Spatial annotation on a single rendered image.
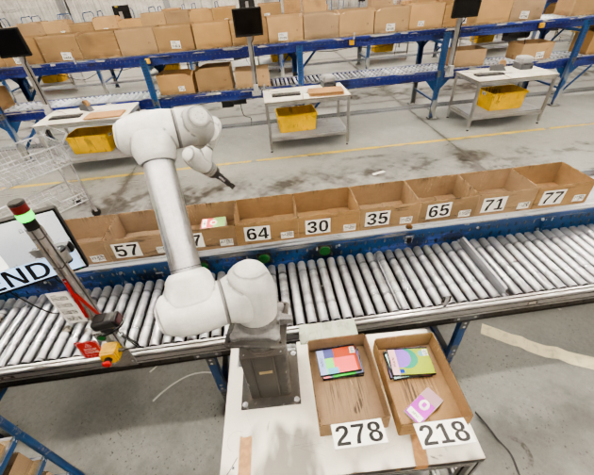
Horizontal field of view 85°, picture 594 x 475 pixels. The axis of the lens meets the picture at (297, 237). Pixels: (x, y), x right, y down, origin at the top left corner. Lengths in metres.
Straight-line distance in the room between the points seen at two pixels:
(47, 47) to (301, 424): 6.46
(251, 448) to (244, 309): 0.64
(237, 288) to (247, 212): 1.28
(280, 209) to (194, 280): 1.31
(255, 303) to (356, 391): 0.71
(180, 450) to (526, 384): 2.26
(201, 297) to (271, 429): 0.71
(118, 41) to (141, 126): 5.35
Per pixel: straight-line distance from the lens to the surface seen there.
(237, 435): 1.57
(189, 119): 1.17
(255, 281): 1.06
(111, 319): 1.66
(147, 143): 1.17
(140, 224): 2.46
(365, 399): 1.59
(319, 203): 2.31
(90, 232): 2.62
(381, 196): 2.41
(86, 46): 6.70
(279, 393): 1.58
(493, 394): 2.68
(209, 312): 1.09
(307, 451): 1.52
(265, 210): 2.29
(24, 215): 1.45
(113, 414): 2.75
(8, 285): 1.79
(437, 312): 1.95
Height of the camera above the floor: 2.19
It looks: 39 degrees down
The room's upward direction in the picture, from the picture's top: 4 degrees counter-clockwise
